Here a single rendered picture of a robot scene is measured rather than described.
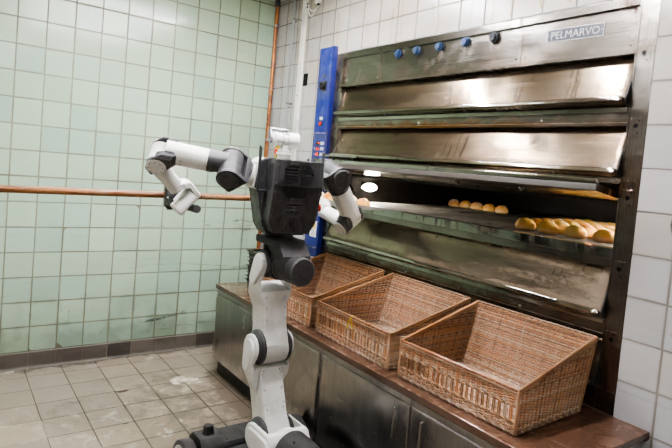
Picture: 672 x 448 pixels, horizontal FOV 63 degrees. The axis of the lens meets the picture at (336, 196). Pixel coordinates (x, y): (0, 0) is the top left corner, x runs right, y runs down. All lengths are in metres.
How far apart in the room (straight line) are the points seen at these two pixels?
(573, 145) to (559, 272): 0.51
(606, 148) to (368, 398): 1.36
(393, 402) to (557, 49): 1.56
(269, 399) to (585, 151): 1.59
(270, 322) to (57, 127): 2.03
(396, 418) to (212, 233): 2.26
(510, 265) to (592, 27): 1.01
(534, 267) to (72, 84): 2.84
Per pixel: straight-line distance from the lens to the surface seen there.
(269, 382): 2.40
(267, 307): 2.31
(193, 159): 2.17
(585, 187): 2.15
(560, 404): 2.19
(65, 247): 3.84
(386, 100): 3.14
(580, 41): 2.45
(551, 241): 2.39
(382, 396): 2.34
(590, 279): 2.33
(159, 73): 3.94
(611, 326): 2.30
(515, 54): 2.61
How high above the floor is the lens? 1.39
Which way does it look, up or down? 3 degrees down
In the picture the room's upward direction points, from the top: 5 degrees clockwise
